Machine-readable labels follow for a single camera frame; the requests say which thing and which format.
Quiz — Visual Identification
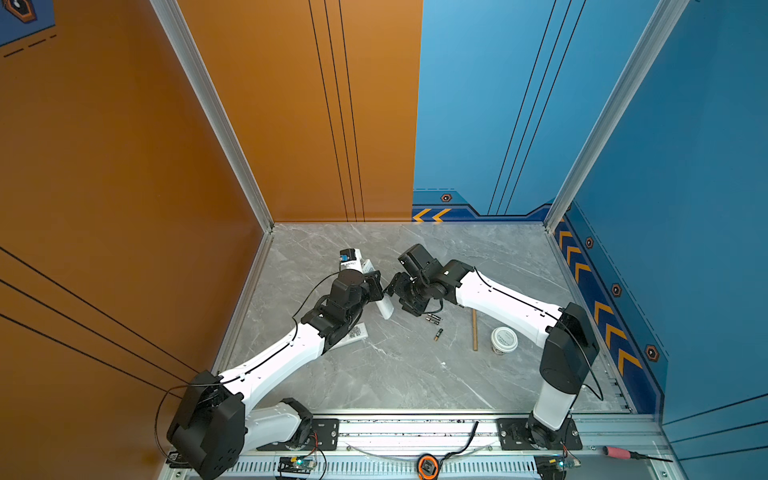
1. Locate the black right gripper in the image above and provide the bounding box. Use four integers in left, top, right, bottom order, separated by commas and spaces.
381, 272, 431, 317

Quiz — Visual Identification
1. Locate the white remote control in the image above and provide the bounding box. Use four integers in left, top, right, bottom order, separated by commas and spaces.
362, 259, 394, 320

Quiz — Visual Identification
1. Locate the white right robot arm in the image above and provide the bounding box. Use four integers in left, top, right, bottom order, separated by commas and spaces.
388, 244, 600, 449

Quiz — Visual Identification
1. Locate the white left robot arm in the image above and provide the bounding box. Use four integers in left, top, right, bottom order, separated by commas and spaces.
166, 269, 385, 479

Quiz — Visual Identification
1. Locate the white remote with QR label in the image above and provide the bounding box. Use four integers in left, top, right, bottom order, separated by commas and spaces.
333, 323, 368, 349

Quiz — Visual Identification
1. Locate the wooden mallet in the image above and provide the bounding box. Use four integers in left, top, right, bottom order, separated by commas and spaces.
470, 309, 479, 352

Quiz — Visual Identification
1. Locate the white lidded cup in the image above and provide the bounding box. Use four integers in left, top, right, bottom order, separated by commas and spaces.
491, 327, 519, 355

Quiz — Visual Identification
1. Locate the orange black tape measure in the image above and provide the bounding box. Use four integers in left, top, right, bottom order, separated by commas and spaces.
416, 454, 440, 480

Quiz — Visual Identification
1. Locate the green circuit board left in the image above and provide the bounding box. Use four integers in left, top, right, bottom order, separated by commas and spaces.
276, 456, 318, 480

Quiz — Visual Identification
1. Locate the circuit board right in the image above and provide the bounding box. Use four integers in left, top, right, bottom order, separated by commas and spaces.
534, 456, 582, 480

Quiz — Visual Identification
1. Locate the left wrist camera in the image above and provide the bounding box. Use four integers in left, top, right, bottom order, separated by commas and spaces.
339, 248, 363, 272

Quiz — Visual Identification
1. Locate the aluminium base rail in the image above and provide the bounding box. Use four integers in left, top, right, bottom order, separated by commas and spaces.
222, 410, 686, 479

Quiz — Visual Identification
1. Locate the pink handled screwdriver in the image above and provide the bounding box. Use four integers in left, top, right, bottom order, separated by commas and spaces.
602, 446, 671, 463

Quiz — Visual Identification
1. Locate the aluminium corner post left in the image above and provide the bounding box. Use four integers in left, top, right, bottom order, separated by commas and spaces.
150, 0, 274, 234

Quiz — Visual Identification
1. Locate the aluminium corner post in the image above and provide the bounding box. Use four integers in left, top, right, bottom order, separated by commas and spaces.
543, 0, 689, 233
150, 0, 274, 234

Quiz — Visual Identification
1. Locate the aluminium corner post right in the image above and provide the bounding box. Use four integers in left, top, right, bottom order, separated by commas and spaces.
543, 0, 689, 233

